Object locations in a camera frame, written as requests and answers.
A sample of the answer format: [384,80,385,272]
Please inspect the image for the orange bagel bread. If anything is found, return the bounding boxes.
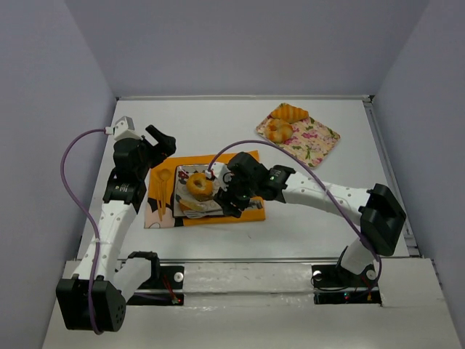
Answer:
[186,173,214,201]

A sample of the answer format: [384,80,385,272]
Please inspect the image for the twisted knot bread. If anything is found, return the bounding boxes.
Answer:
[264,119,294,144]

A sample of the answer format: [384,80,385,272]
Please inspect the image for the brown bread slice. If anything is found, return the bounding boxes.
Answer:
[179,198,208,212]

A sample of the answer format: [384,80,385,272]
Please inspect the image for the metal tongs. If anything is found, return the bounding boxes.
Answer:
[183,205,223,219]

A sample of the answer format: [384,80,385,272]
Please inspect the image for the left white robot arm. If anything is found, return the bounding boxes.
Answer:
[56,119,176,334]

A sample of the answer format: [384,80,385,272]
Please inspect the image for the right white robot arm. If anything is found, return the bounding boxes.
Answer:
[206,152,406,275]

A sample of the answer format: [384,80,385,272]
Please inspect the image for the striped croissant bread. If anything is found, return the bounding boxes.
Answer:
[270,103,310,124]

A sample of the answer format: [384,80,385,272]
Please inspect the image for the square floral ceramic plate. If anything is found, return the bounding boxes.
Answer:
[173,164,224,219]

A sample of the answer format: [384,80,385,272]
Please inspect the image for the orange cloth placemat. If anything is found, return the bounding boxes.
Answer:
[144,155,265,228]

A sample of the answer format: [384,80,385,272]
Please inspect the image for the floral rectangular tray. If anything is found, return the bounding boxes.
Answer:
[256,112,341,168]

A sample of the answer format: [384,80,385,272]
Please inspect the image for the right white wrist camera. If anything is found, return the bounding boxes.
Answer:
[204,162,233,191]

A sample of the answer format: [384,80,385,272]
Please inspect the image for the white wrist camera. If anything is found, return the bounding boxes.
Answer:
[204,162,233,191]
[105,116,142,142]

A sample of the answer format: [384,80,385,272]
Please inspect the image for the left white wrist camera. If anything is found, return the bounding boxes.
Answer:
[105,116,142,142]

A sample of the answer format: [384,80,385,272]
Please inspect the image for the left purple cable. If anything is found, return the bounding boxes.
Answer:
[60,127,117,335]

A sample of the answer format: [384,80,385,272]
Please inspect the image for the metal table rail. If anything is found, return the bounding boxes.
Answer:
[74,256,342,265]

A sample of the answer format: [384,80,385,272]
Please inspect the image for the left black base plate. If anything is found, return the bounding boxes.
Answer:
[126,265,185,306]

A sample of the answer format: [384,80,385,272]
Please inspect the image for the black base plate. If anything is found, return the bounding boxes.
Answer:
[126,265,185,306]
[310,264,381,305]

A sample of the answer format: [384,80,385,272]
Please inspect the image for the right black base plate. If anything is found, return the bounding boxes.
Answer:
[310,264,381,305]

